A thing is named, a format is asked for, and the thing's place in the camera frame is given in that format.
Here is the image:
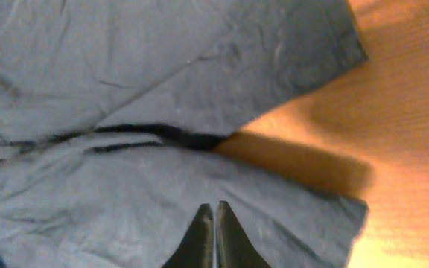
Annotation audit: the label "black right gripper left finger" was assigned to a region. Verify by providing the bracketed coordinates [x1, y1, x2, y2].
[162, 204, 215, 268]

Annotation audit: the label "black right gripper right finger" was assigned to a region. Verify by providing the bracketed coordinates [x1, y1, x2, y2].
[216, 201, 270, 268]

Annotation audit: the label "dark blue shorts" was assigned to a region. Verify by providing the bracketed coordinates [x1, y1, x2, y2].
[0, 1, 368, 267]

